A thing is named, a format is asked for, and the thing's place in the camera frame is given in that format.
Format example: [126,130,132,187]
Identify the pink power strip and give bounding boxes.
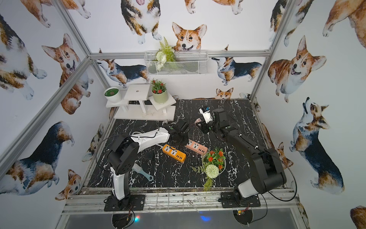
[186,139,208,156]

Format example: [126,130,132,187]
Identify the white wire basket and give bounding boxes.
[144,51,209,76]

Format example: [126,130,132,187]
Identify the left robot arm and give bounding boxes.
[106,120,189,201]

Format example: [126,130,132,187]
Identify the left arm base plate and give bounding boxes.
[104,194,146,212]

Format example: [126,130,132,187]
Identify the white tiered display stand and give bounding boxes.
[106,84,176,121]

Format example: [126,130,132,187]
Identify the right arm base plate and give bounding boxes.
[218,192,261,209]

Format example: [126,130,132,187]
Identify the orange power strip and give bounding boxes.
[162,144,186,163]

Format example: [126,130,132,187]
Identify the teal scrub brush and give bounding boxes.
[132,163,154,181]

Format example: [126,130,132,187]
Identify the fern and white flower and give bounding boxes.
[155,37,176,71]

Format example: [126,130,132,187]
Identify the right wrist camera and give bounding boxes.
[199,106,213,124]

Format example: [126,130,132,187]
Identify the white coiled power cables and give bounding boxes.
[130,120,172,149]

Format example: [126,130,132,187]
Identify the white pot green top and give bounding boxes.
[104,87,123,104]

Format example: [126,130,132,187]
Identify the flower bowl with white bloom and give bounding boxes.
[191,148,226,191]

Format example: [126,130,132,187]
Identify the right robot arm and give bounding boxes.
[195,106,287,199]

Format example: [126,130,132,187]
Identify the green pot red flowers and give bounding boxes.
[151,79,168,104]

